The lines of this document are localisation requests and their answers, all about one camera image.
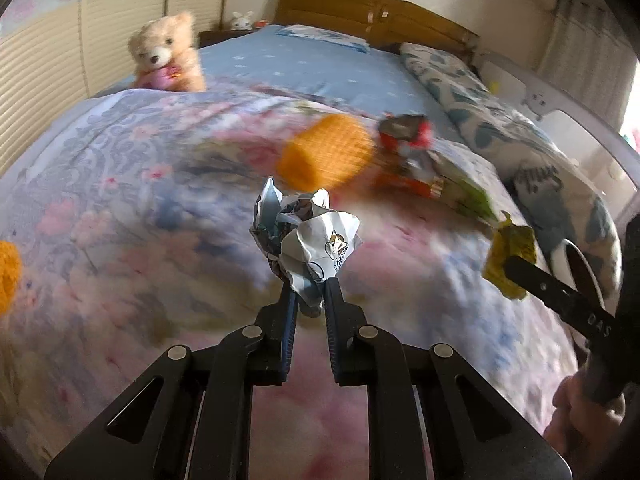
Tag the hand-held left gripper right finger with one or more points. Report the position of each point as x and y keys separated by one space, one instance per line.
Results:
x=340 y=340

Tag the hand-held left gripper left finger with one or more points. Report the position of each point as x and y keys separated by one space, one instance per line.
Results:
x=280 y=340

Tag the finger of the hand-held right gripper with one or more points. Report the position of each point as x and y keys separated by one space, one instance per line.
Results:
x=550 y=290

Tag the white bin with black bag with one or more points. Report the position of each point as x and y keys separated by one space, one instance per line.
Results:
x=580 y=270

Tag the yellow snack wrapper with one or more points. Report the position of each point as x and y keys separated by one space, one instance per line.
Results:
x=510 y=245

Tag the silver wrapper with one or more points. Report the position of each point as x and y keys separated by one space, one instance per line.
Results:
x=310 y=245

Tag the green snack wrapper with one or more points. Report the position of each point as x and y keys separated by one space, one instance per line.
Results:
x=465 y=190

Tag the orange snack wrapper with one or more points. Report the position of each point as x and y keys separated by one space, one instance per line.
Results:
x=400 y=175

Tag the orange foam net sleeve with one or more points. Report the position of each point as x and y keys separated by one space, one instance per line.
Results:
x=9 y=275
x=325 y=152

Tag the red snack wrapper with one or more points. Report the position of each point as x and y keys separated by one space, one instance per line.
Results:
x=405 y=132

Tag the person's right hand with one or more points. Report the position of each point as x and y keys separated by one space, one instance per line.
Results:
x=580 y=420

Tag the heart print quilt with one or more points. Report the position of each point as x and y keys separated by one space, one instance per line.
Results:
x=500 y=110

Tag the grey patterned curtain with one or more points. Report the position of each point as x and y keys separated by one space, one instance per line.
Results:
x=595 y=50

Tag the blue star bedsheet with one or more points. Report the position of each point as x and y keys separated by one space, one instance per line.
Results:
x=280 y=60

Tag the blue pillow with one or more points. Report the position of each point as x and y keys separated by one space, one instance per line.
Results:
x=325 y=36

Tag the dark wooden nightstand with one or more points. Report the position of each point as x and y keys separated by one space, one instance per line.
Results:
x=215 y=37

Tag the beige teddy bear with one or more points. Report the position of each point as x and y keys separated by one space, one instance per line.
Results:
x=160 y=45

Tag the white bunny toy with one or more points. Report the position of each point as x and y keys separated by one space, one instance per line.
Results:
x=241 y=21

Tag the wooden bed headboard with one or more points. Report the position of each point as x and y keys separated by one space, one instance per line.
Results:
x=325 y=5

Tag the cream sliding door wardrobe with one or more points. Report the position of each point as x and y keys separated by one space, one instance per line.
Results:
x=45 y=60

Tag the grey bed guard rail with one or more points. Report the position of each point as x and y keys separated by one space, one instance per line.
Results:
x=540 y=85

